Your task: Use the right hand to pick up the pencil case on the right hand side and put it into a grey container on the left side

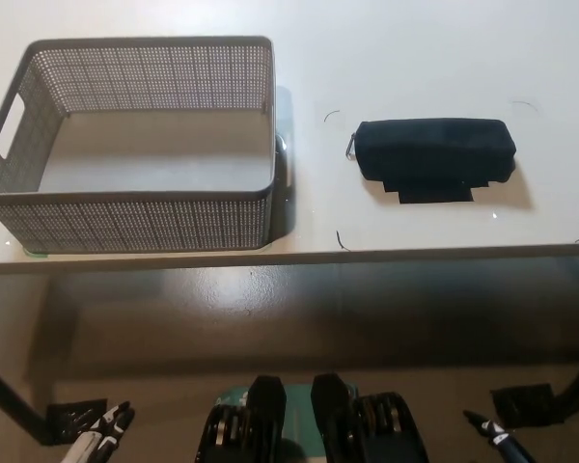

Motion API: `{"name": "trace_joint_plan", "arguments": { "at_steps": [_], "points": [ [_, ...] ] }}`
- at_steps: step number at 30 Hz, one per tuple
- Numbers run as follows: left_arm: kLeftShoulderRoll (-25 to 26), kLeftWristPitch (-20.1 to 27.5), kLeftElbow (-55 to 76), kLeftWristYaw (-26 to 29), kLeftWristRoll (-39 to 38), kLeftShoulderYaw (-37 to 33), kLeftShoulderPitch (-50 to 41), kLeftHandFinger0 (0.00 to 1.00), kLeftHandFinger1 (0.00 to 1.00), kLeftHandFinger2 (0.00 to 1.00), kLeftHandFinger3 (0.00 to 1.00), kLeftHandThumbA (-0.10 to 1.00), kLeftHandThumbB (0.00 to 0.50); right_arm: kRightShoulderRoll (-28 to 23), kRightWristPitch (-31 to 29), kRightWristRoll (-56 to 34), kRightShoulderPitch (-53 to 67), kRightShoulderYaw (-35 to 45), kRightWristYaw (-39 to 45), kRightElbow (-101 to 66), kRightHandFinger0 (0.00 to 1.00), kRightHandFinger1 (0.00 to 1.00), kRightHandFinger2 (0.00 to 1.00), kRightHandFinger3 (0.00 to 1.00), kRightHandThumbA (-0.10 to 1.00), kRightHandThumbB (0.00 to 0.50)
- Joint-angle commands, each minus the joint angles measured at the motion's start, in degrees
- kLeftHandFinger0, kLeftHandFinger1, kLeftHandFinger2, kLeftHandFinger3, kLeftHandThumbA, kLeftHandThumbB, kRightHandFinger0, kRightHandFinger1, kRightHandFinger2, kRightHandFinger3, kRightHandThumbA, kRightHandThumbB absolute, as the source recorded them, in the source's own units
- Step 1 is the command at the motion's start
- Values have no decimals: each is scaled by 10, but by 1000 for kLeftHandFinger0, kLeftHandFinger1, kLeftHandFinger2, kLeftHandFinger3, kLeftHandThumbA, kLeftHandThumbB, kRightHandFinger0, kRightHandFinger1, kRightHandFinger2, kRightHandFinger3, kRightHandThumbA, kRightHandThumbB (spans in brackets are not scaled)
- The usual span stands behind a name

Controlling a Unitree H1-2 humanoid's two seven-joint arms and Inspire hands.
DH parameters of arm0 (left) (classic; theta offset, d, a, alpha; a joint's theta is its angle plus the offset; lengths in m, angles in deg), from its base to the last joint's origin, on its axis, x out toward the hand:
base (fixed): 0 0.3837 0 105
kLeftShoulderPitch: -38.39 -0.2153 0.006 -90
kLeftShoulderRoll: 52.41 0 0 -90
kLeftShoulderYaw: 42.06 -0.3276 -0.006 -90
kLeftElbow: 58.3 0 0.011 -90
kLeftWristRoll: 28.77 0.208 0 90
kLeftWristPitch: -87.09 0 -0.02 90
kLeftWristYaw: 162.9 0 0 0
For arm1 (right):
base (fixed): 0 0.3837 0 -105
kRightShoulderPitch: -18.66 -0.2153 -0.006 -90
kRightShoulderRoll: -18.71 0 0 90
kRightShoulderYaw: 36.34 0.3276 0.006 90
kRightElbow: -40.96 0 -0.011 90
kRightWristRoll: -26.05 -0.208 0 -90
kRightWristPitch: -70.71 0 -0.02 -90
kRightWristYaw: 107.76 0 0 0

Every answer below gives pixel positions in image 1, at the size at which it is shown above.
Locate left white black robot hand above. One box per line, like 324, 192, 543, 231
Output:
66, 400, 137, 463

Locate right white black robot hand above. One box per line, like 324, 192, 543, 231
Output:
462, 410, 538, 463

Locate black fabric pencil case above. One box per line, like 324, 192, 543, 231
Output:
343, 118, 518, 185

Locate black ribbed robot body block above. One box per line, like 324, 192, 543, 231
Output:
311, 371, 424, 463
192, 373, 289, 463

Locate black robot legs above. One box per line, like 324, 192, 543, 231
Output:
215, 380, 358, 463

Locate grey perforated plastic basket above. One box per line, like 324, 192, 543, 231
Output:
0, 34, 277, 256

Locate black tape patch on table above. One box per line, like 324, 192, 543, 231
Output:
380, 175, 493, 205

